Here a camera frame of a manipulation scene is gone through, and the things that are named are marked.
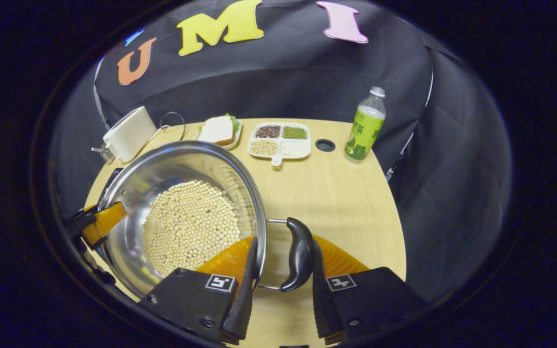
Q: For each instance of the sandwich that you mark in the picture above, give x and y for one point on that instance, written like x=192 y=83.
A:
x=216 y=129

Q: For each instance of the pile of soybeans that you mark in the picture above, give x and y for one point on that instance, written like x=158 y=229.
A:
x=191 y=227

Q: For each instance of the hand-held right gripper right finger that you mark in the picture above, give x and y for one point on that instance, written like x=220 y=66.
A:
x=321 y=299

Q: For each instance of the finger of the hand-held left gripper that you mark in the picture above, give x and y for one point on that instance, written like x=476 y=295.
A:
x=82 y=220

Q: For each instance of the white divided bean tray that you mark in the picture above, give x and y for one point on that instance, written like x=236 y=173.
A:
x=300 y=147

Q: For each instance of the black induction cooktop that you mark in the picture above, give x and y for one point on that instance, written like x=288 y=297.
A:
x=109 y=181

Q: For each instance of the stainless steel pot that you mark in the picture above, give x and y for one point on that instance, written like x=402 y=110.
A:
x=162 y=164

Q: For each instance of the green label drink bottle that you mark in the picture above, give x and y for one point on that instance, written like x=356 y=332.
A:
x=363 y=130

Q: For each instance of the white toaster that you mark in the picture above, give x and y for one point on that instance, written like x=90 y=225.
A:
x=131 y=133

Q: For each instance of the white sandwich plate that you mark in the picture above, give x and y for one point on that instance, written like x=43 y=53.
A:
x=236 y=140

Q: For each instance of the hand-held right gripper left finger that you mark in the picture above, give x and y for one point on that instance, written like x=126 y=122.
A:
x=247 y=299

